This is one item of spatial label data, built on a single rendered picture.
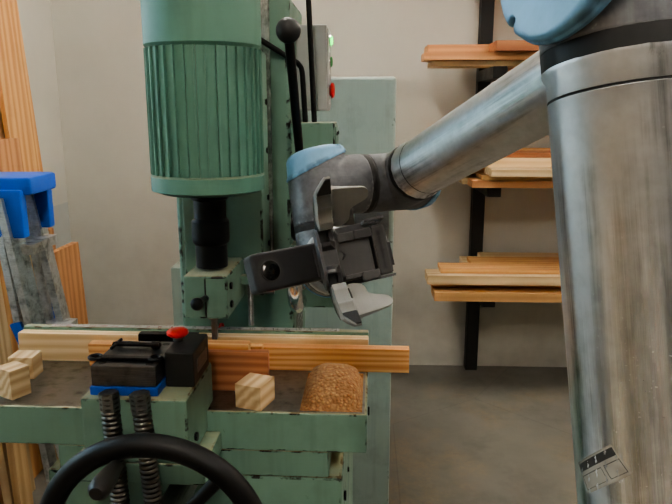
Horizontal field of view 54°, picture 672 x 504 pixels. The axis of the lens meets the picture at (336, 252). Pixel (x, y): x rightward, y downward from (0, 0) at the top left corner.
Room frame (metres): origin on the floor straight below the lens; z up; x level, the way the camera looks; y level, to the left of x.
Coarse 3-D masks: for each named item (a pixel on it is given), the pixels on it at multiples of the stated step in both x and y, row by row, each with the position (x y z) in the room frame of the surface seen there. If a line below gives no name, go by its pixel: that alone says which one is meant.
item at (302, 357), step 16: (96, 352) 1.04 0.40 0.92; (272, 352) 1.02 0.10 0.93; (288, 352) 1.02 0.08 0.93; (304, 352) 1.02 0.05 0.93; (320, 352) 1.02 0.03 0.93; (336, 352) 1.02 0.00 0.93; (352, 352) 1.01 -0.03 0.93; (368, 352) 1.01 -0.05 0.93; (384, 352) 1.01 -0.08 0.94; (400, 352) 1.01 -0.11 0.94; (272, 368) 1.02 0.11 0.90; (288, 368) 1.02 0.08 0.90; (304, 368) 1.02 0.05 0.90; (368, 368) 1.01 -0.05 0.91; (384, 368) 1.01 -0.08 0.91; (400, 368) 1.01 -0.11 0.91
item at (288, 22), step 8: (280, 24) 0.94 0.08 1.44; (288, 24) 0.93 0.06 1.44; (296, 24) 0.94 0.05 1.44; (280, 32) 0.94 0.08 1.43; (288, 32) 0.93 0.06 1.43; (296, 32) 0.94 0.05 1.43; (280, 40) 0.95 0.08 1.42; (288, 40) 0.94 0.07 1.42; (296, 40) 0.95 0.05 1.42; (288, 48) 0.96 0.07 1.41; (288, 56) 0.97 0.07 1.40; (288, 64) 0.97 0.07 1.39; (288, 72) 0.98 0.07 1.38; (296, 72) 0.99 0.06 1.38; (288, 80) 0.99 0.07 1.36; (296, 80) 0.99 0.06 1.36; (296, 88) 1.00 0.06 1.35; (296, 96) 1.00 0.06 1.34; (296, 104) 1.01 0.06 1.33; (296, 112) 1.02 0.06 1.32; (296, 120) 1.03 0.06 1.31; (296, 128) 1.04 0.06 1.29; (296, 136) 1.05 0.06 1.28; (296, 144) 1.06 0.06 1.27
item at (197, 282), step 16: (192, 272) 1.01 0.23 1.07; (208, 272) 1.01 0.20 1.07; (224, 272) 1.01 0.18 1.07; (240, 272) 1.09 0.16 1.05; (192, 288) 0.99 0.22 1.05; (208, 288) 0.99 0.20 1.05; (224, 288) 0.99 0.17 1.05; (240, 288) 1.09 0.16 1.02; (208, 304) 0.99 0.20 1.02; (224, 304) 0.99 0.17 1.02
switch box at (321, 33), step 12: (312, 24) 1.30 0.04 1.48; (324, 24) 1.30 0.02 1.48; (300, 36) 1.30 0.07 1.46; (324, 36) 1.30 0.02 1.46; (300, 48) 1.30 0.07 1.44; (324, 48) 1.30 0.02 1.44; (300, 60) 1.30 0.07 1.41; (324, 60) 1.30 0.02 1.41; (324, 72) 1.30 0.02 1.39; (324, 84) 1.30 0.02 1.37; (300, 96) 1.30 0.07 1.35; (324, 96) 1.30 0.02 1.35; (300, 108) 1.30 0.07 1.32; (324, 108) 1.30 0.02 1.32
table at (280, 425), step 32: (32, 384) 0.96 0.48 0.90; (64, 384) 0.96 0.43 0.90; (288, 384) 0.96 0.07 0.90; (0, 416) 0.89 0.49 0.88; (32, 416) 0.89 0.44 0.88; (64, 416) 0.88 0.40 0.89; (224, 416) 0.87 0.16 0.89; (256, 416) 0.87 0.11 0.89; (288, 416) 0.86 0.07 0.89; (320, 416) 0.86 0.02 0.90; (352, 416) 0.86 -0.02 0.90; (224, 448) 0.87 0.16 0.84; (256, 448) 0.87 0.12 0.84; (288, 448) 0.87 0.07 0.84; (320, 448) 0.86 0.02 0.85; (352, 448) 0.86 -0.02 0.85; (128, 480) 0.78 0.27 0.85; (160, 480) 0.78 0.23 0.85; (192, 480) 0.78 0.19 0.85
